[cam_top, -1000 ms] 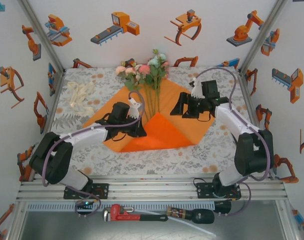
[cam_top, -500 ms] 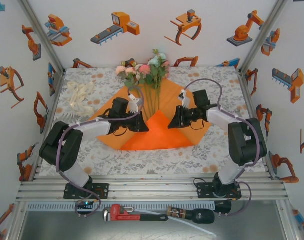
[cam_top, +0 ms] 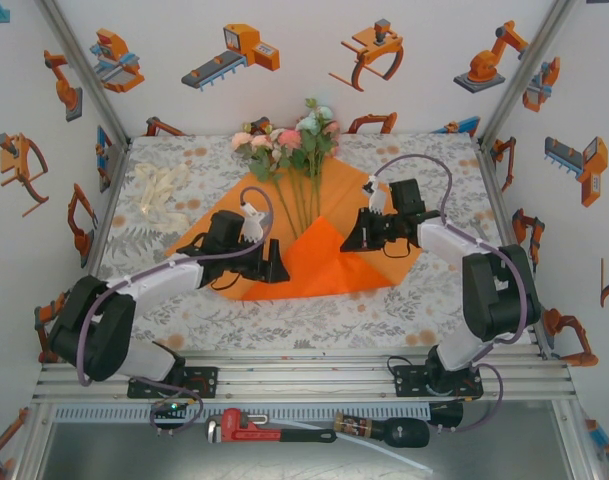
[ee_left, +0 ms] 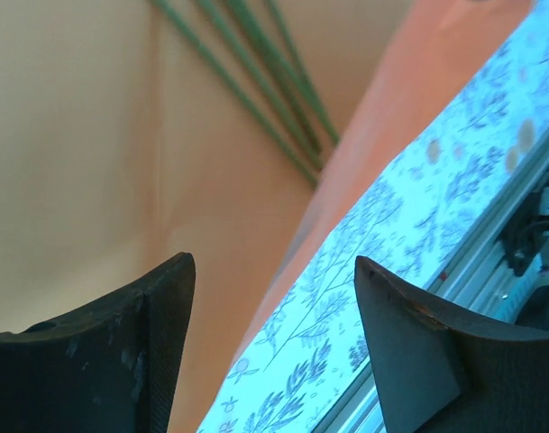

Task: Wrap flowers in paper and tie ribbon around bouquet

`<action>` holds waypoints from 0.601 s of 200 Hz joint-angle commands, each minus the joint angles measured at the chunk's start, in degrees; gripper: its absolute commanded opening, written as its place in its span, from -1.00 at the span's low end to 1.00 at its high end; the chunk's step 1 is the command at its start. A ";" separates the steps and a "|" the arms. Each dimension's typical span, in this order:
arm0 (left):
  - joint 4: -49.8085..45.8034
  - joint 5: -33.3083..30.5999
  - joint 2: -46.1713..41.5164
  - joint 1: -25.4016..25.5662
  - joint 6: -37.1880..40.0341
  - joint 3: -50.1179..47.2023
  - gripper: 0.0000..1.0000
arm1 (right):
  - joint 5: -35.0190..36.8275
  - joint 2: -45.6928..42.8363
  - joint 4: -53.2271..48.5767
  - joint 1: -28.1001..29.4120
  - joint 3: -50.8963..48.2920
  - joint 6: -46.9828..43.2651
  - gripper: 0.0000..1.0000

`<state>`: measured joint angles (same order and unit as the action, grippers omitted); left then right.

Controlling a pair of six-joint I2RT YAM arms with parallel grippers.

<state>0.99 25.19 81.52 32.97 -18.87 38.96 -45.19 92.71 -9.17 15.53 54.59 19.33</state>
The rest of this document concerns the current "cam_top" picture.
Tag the orange wrapping paper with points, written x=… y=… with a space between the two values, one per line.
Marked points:
x=334 y=270

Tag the pink artificial flower bunch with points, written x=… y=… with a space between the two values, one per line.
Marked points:
x=264 y=145

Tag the cream ribbon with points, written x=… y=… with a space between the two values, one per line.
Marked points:
x=156 y=190

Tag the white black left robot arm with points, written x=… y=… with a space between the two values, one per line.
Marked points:
x=159 y=280

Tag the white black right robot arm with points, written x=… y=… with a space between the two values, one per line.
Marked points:
x=499 y=295

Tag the floral grey table cloth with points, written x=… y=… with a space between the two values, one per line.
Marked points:
x=284 y=325

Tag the small green led board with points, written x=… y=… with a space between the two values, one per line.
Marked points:
x=171 y=406

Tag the red pipe wrench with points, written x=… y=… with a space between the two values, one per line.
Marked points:
x=244 y=425

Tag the black brown handheld tool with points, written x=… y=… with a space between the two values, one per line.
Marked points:
x=404 y=431

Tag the white plastic tube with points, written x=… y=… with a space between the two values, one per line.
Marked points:
x=384 y=447

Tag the grey metal lower shelf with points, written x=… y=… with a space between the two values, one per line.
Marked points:
x=134 y=455

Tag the aluminium front rail bed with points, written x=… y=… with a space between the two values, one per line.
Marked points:
x=304 y=382

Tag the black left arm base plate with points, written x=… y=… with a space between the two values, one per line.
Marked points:
x=204 y=381

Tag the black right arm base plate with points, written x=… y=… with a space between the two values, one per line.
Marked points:
x=409 y=382

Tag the aluminium frame post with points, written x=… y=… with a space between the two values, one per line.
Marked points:
x=81 y=65
x=529 y=65

